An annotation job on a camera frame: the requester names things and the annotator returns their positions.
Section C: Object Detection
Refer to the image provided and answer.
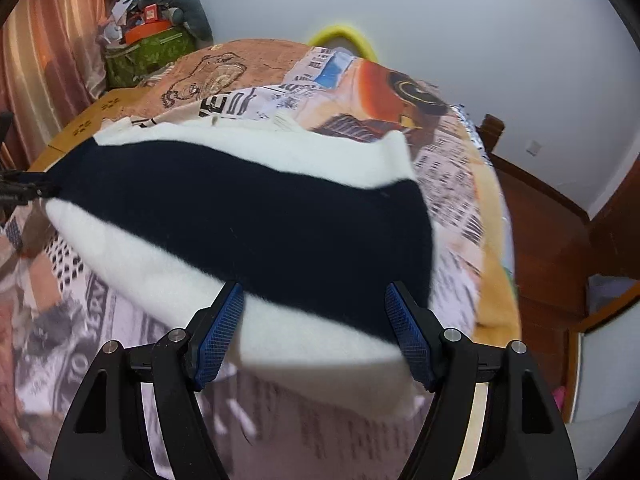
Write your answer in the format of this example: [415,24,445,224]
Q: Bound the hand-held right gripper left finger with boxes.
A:
[47,281,246,480]

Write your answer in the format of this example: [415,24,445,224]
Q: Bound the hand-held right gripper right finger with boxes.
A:
[384,281,581,480]

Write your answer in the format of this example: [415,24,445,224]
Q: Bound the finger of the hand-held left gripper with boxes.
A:
[0,171,62,207]

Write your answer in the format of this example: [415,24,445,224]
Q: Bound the black and white striped sweater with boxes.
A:
[44,122,435,418]

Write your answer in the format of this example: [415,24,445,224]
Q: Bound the pile of clothes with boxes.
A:
[102,0,181,51]

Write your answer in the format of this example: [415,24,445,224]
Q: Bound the striped orange curtain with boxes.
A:
[0,0,131,151]

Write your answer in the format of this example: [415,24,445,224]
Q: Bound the green patterned storage box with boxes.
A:
[104,27,197,90]

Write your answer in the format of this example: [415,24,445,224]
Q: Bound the printed bed sheet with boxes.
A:
[0,37,523,480]

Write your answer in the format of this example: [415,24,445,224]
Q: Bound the orange box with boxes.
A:
[124,20,173,46]

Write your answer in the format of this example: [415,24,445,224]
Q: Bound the white sliding wardrobe door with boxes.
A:
[567,305,640,426]

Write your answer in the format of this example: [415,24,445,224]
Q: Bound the brown wooden door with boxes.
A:
[590,180,640,281]

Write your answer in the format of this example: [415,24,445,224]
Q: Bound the yellow foam tube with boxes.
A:
[307,22,382,63]

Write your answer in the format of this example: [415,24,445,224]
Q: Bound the wooden bed post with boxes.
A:
[477,114,506,153]

